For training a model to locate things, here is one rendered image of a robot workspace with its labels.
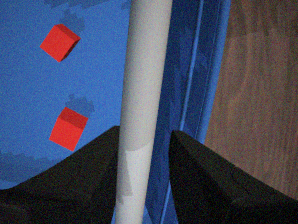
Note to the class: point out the small red block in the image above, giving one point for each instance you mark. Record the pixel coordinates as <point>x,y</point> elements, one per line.
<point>59,42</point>
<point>68,128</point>

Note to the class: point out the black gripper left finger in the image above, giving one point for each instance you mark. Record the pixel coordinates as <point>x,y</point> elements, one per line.
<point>79,190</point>

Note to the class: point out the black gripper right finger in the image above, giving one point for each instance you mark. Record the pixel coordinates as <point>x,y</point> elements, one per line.
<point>207,189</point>

